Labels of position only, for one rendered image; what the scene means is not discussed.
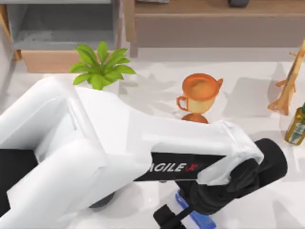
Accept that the brown cupboard drawer front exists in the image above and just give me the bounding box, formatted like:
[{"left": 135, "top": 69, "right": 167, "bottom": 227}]
[{"left": 135, "top": 16, "right": 305, "bottom": 48}]

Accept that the green leafy plant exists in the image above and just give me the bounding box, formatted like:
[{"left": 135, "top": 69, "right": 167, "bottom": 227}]
[{"left": 68, "top": 40, "right": 137, "bottom": 91}]

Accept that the wooden cupboard frame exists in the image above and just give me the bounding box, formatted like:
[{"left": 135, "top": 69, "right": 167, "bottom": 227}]
[{"left": 0, "top": 4, "right": 22, "bottom": 62}]

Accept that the wooden branched stand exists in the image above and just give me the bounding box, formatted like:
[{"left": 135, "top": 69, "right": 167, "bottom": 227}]
[{"left": 268, "top": 39, "right": 305, "bottom": 117}]

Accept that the bronze trophy cup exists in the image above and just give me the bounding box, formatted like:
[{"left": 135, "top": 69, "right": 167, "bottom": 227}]
[{"left": 176, "top": 73, "right": 224, "bottom": 125}]

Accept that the blue stapler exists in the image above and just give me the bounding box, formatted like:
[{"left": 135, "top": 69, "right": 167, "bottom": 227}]
[{"left": 175, "top": 188, "right": 218, "bottom": 229}]

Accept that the wooden open shelf cupboard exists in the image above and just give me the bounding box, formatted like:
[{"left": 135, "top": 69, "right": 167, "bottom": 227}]
[{"left": 125, "top": 0, "right": 305, "bottom": 58}]

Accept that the olive green bottle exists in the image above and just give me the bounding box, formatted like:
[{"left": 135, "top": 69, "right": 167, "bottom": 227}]
[{"left": 284, "top": 102, "right": 305, "bottom": 145}]

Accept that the pale wooden drawer front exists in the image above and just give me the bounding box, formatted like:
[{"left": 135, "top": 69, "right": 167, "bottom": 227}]
[{"left": 20, "top": 48, "right": 131, "bottom": 73}]

